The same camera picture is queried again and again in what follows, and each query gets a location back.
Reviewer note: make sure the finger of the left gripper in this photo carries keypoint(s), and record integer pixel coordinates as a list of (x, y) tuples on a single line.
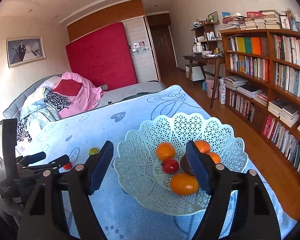
[(52, 166), (30, 159)]

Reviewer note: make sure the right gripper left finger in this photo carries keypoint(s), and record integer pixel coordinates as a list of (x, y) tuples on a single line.
[(44, 215)]

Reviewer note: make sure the red cherry tomato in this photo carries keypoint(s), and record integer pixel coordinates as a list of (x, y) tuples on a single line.
[(68, 166), (170, 166)]

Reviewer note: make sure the green tomato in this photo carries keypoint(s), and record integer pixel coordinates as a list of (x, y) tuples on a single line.
[(93, 151)]

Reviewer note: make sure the small orange fruit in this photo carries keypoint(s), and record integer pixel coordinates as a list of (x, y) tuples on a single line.
[(215, 157)]

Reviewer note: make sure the large orange front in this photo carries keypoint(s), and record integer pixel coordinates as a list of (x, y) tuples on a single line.
[(183, 184)]

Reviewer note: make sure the dark brown round fruit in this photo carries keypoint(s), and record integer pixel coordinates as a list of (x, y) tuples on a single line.
[(185, 165)]

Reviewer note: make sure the orange cluster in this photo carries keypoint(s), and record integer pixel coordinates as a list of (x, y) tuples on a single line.
[(203, 146), (165, 150)]

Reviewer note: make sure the grey gloved left hand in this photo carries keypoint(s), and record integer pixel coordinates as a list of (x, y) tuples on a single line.
[(10, 212)]

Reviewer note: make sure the blue patterned towel cloth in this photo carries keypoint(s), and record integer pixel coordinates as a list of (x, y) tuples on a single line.
[(135, 200)]

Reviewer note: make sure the grey padded headboard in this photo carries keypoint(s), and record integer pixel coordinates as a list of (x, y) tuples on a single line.
[(14, 109)]

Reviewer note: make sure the pile of clothes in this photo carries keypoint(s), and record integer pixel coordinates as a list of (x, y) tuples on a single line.
[(57, 98)]

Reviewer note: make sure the white lattice plastic basket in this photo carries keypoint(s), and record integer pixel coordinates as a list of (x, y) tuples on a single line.
[(152, 165)]

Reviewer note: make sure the grey bed mattress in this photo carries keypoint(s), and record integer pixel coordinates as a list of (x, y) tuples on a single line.
[(129, 92)]

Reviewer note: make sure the framed wedding photo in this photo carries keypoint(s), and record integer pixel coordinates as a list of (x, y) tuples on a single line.
[(21, 50)]

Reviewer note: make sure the red upright mattress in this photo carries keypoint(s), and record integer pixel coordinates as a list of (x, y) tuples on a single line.
[(103, 57)]

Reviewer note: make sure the pink trash bin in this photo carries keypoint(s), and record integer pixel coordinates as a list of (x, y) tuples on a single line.
[(210, 86)]

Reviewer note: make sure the wooden bookshelf with books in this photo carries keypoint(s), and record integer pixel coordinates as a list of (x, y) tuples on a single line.
[(268, 60)]

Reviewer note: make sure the wooden desk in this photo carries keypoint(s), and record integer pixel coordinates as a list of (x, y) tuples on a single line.
[(202, 61)]

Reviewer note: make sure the dark wooden door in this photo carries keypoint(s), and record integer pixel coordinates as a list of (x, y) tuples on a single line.
[(164, 49)]

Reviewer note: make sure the small wooden desk shelf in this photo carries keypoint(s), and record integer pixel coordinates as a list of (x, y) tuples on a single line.
[(206, 31)]

